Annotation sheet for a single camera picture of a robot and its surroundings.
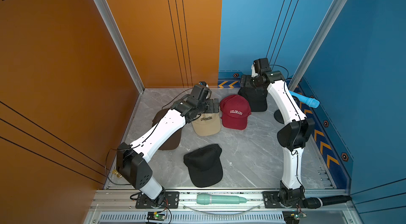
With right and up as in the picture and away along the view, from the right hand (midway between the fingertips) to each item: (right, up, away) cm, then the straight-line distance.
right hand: (248, 82), depth 91 cm
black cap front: (-25, -44, -9) cm, 52 cm away
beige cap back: (-24, -25, +7) cm, 35 cm away
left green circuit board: (-47, -63, -20) cm, 81 cm away
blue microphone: (+30, -12, -10) cm, 34 cm away
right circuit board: (+14, -63, -21) cm, 68 cm away
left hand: (-21, -11, -11) cm, 26 cm away
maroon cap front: (-6, -17, +6) cm, 19 cm away
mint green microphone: (-24, -56, -20) cm, 64 cm away
